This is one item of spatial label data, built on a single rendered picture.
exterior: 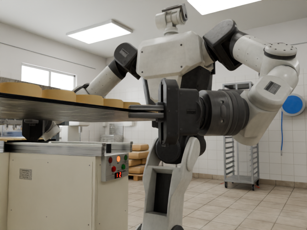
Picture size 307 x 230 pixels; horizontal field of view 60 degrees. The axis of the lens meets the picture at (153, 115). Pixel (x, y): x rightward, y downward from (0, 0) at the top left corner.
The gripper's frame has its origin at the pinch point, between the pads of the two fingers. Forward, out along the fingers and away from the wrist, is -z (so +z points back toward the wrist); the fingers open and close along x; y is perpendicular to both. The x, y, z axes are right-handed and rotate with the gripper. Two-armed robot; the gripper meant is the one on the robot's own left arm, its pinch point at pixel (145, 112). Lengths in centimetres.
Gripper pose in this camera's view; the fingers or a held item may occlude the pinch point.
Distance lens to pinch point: 48.2
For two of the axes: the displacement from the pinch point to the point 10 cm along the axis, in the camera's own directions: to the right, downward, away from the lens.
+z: 9.7, 0.2, 2.5
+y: 2.5, -0.7, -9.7
